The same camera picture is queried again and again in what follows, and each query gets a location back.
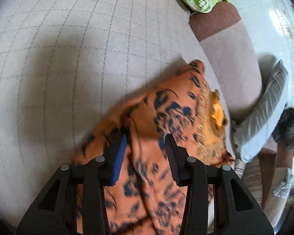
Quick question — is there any grey striped pillow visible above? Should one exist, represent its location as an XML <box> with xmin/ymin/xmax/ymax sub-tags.
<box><xmin>233</xmin><ymin>60</ymin><xmax>289</xmax><ymax>163</ymax></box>

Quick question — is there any pink and maroon blanket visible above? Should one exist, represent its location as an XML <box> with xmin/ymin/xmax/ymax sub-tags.
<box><xmin>189</xmin><ymin>2</ymin><xmax>263</xmax><ymax>124</ymax></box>

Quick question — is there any grey checked bed sheet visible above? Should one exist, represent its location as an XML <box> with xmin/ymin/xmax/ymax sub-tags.
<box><xmin>0</xmin><ymin>0</ymin><xmax>236</xmax><ymax>228</ymax></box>

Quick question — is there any orange floral print garment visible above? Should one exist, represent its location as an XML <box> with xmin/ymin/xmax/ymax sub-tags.
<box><xmin>74</xmin><ymin>60</ymin><xmax>234</xmax><ymax>234</ymax></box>

